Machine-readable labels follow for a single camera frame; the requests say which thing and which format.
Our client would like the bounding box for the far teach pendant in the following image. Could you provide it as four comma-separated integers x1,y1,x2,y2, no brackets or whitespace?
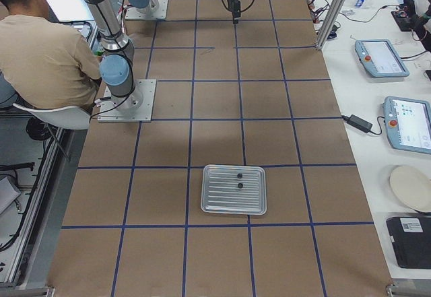
354,39,409,78

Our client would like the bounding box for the teach pendant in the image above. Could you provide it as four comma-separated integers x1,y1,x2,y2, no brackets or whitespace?
354,39,409,78
383,96,430,154

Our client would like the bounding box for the black power adapter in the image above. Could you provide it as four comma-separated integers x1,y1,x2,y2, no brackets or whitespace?
341,114,372,133

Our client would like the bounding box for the white chair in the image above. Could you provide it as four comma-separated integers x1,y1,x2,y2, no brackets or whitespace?
12,102,92,163

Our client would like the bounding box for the person in beige shirt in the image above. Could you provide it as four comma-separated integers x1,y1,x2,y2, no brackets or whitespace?
1,0,101,110

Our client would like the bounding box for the near teach pendant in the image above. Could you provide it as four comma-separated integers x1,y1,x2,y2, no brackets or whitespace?
383,96,430,154

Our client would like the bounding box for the white round plate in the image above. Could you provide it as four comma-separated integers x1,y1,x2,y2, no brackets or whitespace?
389,166,430,213

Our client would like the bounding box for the black flat box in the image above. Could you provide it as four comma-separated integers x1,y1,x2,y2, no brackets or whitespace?
386,217,430,269

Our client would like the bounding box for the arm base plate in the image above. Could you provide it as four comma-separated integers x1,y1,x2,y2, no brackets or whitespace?
125,0,169,21
96,79,157,123

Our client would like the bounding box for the aluminium frame post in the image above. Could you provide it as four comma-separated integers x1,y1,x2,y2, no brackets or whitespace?
315,0,345,50

